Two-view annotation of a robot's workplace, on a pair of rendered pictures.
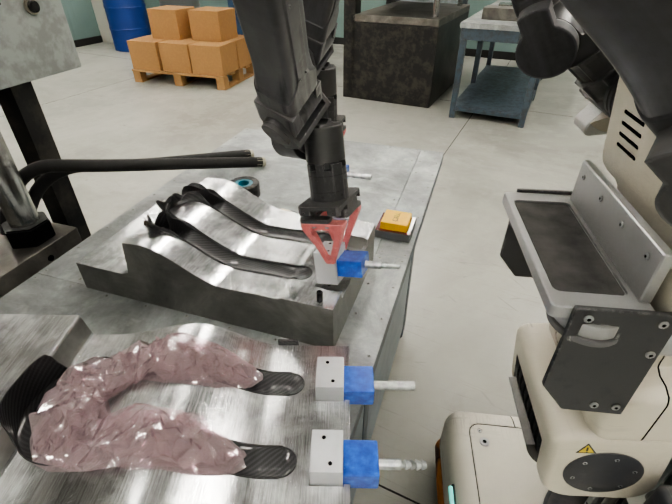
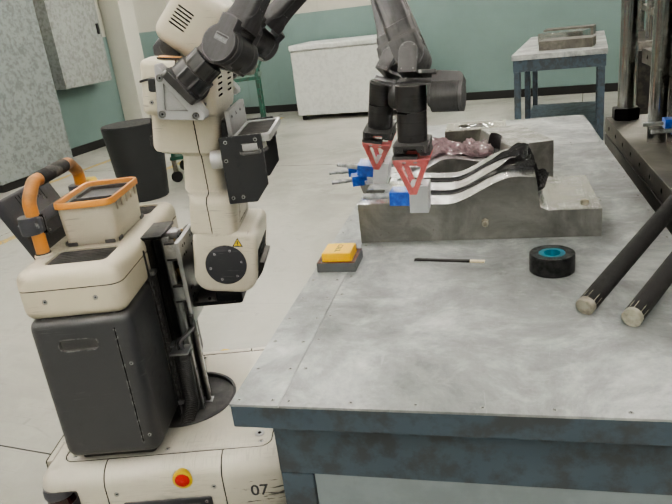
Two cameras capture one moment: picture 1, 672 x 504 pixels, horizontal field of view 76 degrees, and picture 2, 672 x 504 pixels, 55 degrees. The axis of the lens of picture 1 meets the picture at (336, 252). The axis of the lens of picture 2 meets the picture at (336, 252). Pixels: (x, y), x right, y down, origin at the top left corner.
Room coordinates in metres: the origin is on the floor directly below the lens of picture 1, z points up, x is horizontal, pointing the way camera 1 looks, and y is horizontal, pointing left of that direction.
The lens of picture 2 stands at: (2.07, -0.21, 1.29)
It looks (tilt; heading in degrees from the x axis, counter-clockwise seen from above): 20 degrees down; 177
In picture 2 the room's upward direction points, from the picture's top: 7 degrees counter-clockwise
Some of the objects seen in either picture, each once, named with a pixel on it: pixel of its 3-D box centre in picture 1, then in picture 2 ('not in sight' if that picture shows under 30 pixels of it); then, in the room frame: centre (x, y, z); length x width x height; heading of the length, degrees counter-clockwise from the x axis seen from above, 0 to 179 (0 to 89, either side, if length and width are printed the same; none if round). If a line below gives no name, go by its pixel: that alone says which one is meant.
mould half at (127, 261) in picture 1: (231, 245); (476, 192); (0.68, 0.20, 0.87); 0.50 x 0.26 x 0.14; 72
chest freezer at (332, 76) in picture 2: not in sight; (358, 75); (-6.45, 0.83, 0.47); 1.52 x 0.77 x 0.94; 64
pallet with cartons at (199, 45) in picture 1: (192, 44); not in sight; (5.54, 1.68, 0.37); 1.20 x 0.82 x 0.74; 72
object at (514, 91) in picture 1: (510, 49); not in sight; (4.75, -1.77, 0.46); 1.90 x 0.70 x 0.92; 154
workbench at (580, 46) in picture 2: not in sight; (563, 82); (-3.75, 2.36, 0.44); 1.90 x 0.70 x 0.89; 154
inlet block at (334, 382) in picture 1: (365, 385); (355, 179); (0.37, -0.04, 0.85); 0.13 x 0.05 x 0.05; 89
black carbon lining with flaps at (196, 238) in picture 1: (232, 227); (468, 170); (0.67, 0.19, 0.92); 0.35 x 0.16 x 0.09; 72
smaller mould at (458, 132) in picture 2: not in sight; (476, 135); (-0.09, 0.44, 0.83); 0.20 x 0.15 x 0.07; 72
